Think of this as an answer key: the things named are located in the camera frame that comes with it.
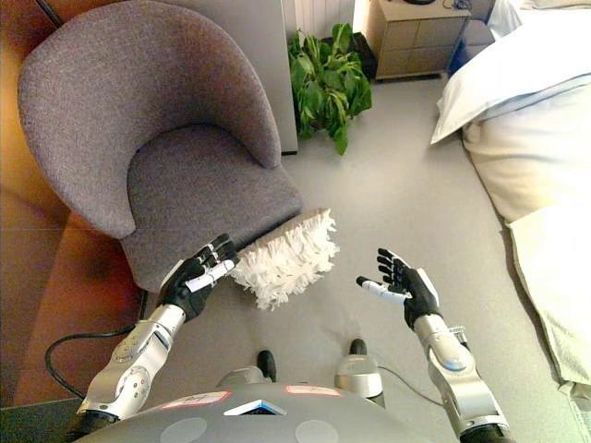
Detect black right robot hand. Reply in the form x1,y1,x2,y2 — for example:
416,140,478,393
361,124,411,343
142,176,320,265
355,247,442,331

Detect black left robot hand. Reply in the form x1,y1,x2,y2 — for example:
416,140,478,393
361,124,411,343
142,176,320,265
156,233,242,324

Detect white fringed throw pillow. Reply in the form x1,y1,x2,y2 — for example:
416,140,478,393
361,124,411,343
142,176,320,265
229,207,341,312

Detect white bed pillow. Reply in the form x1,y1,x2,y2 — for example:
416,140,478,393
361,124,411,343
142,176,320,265
429,7,591,146

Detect silver right robot leg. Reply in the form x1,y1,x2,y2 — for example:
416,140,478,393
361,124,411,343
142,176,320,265
332,338,387,411

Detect silver robot leg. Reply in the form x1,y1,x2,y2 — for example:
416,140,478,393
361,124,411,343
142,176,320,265
332,338,387,411
215,349,278,389

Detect silver left robot leg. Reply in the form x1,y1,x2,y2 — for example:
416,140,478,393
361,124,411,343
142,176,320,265
215,349,278,389

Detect grey robot torso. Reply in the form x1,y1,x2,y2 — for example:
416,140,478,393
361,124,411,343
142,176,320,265
73,381,438,443

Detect grey fabric armchair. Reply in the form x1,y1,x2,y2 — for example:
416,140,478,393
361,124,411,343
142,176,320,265
17,0,306,293

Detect white patterned cloth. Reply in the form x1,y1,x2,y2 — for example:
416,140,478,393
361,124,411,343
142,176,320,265
557,378,591,443

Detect green leafy potted plant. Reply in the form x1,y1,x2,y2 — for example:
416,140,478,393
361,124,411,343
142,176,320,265
287,22,374,157

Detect black bag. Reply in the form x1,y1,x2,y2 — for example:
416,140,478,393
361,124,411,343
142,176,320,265
352,30,379,80

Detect beige wooden nightstand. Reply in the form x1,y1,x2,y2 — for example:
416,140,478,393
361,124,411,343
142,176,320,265
364,0,473,83

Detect thin grey floor cable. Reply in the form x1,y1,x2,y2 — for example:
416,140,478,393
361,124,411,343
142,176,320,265
378,365,445,408

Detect thick black wrist cable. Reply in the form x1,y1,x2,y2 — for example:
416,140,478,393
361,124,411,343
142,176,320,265
44,322,139,401

